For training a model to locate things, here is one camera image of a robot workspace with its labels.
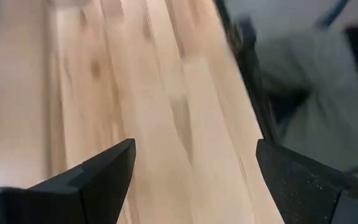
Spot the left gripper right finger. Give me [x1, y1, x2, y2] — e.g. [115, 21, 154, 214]
[255, 139, 358, 224]

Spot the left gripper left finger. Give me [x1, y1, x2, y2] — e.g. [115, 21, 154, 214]
[0, 138, 136, 224]

